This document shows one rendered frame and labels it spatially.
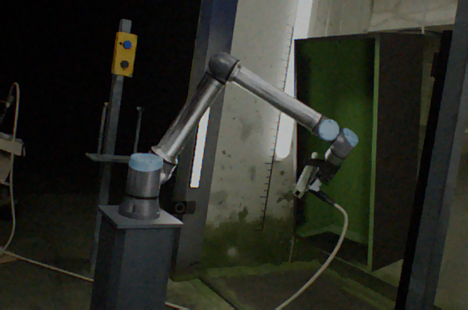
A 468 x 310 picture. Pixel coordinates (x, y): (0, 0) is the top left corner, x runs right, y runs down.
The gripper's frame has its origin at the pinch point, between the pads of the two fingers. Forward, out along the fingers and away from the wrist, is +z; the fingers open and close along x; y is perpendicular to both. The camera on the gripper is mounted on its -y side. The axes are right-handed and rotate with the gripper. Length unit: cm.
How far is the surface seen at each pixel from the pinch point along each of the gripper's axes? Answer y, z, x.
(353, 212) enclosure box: 39, 24, 50
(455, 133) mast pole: 9, -84, -92
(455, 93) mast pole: 4, -91, -89
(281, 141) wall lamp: -23, 28, 86
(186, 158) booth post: -69, 53, 39
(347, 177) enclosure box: 24, 10, 58
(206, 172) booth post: -53, 56, 42
